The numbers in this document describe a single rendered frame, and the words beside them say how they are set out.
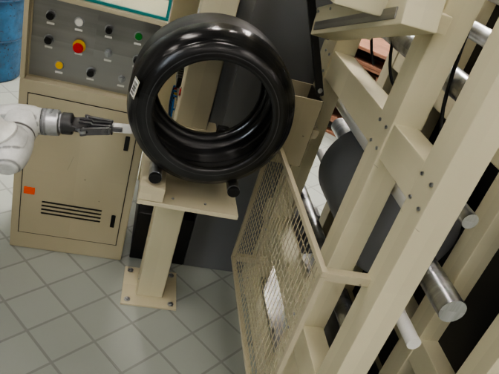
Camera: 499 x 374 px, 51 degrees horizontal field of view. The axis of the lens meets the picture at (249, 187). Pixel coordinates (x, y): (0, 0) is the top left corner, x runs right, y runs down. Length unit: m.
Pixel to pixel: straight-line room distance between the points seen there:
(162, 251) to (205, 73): 0.89
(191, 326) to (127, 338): 0.31
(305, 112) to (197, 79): 0.44
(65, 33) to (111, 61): 0.21
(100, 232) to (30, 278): 0.38
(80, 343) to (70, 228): 0.61
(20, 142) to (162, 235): 0.92
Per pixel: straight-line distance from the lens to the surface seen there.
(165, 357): 2.42
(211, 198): 1.96
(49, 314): 2.53
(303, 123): 2.09
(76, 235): 2.75
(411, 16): 1.33
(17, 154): 1.70
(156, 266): 2.52
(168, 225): 2.37
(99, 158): 2.49
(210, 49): 1.61
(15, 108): 1.86
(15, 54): 4.59
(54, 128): 1.83
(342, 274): 1.50
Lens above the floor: 1.82
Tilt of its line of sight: 29 degrees down
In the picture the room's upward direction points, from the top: 18 degrees clockwise
